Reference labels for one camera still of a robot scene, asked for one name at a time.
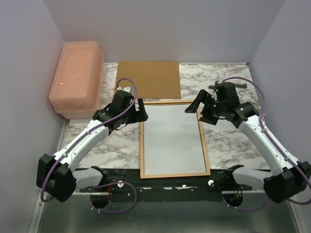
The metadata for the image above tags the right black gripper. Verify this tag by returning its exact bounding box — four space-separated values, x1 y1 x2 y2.
185 89 226 125

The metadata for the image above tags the brown frame backing board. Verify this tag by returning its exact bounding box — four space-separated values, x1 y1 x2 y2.
116 61 181 99

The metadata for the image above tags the photo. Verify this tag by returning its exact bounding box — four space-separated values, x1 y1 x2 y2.
143 103 207 175

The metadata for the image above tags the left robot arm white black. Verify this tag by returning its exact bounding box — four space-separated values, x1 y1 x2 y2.
36 90 148 202

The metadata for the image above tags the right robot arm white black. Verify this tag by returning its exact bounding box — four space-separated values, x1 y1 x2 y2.
185 82 311 203

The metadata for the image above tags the pink plastic storage box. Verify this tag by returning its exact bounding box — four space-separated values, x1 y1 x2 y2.
49 41 104 119

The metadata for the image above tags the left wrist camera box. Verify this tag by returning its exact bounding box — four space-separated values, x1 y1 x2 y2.
121 86 134 94

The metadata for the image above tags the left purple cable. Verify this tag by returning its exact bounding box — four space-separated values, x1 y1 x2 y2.
40 77 138 214

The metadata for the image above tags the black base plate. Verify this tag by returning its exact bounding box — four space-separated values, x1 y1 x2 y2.
75 167 253 202

